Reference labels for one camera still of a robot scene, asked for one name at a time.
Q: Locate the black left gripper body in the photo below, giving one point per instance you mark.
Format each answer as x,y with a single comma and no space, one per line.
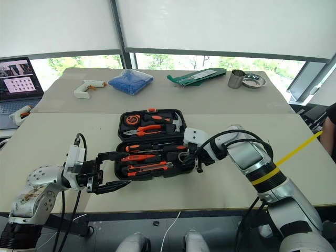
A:
88,173

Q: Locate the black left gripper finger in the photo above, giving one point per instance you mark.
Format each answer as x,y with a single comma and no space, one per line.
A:
113,155
110,187

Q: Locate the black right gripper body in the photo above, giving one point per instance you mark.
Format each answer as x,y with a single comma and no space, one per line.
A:
197,160

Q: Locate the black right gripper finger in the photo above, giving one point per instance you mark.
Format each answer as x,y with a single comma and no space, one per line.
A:
189,163
188,155

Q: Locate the grey tape roll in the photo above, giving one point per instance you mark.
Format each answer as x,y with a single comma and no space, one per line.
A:
179,157

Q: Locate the orange tester screwdriver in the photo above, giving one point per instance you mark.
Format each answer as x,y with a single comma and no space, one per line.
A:
139,157

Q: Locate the black orange utility knife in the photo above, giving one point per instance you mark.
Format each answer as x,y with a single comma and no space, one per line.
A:
147,167

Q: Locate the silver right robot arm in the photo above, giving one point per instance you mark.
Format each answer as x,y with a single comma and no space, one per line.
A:
288,191

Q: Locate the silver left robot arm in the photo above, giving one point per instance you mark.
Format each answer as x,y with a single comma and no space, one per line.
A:
34,199

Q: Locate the black tool case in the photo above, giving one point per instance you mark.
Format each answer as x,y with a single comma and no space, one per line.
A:
157,176

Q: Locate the orange black tape measure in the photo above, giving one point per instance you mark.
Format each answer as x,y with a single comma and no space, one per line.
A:
132,119

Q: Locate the grey rounded shape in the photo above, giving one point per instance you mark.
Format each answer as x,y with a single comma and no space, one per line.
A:
195,242
132,244

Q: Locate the blue bag of pellets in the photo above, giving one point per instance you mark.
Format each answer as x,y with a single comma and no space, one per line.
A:
131,81

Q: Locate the green flat package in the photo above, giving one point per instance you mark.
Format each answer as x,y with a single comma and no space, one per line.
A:
191,78

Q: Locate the stainless steel cup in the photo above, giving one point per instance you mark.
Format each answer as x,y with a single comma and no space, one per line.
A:
235,81

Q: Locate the stainless steel round dish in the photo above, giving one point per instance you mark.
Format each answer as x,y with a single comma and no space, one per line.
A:
256,84

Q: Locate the small dark glossy object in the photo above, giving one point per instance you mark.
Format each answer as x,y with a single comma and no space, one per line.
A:
252,76

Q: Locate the grey open laptop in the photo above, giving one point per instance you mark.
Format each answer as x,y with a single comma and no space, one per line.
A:
10,107

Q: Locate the black office chair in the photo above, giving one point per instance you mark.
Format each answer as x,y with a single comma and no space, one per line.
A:
315,113

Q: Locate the grey tilted window sash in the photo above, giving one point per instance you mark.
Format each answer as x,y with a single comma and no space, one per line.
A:
307,84

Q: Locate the wide white roller blind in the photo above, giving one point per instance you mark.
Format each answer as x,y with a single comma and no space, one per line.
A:
223,26

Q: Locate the narrow white roller blind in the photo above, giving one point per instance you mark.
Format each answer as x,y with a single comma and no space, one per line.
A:
57,26

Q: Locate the bystander in black shirt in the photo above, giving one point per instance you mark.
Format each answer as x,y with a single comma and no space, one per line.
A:
331,115

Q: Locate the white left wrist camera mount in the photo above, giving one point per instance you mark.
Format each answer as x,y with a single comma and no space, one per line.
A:
74,157

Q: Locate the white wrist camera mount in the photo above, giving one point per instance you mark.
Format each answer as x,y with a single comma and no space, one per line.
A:
74,157
199,136

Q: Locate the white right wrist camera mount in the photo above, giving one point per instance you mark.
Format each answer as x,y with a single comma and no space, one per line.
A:
199,136

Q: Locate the dark window frame post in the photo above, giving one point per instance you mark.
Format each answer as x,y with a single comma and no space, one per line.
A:
128,61

